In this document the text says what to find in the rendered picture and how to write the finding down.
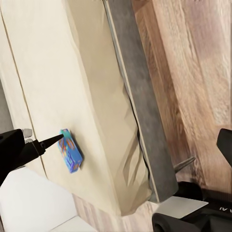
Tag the bed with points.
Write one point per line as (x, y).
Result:
(80, 65)

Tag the board game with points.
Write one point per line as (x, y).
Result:
(69, 151)

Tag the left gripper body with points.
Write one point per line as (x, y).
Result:
(31, 151)

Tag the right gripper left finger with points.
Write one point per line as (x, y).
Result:
(12, 144)

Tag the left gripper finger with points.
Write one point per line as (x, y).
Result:
(49, 142)

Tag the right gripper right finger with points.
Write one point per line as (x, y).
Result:
(224, 143)

